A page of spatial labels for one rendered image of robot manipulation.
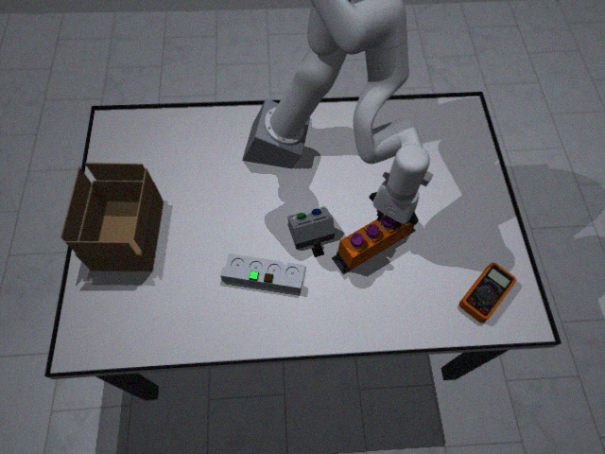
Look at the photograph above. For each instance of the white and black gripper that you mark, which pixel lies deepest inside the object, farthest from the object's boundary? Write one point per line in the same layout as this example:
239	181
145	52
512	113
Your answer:
401	211

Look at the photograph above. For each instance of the brown cardboard box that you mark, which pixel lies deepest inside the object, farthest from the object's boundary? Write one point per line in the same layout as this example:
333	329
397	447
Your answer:
110	216

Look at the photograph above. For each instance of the grey key housing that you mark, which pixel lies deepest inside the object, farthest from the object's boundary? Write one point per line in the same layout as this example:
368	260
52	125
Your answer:
311	228

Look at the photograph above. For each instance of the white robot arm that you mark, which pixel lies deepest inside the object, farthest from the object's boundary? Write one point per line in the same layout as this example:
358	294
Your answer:
377	27

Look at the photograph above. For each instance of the grey rectangular panel with round recesses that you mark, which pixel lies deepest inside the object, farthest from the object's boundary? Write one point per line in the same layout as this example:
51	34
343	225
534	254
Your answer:
263	273

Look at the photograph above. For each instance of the orange digital multimeter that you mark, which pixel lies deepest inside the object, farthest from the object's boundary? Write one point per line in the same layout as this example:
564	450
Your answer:
487	292

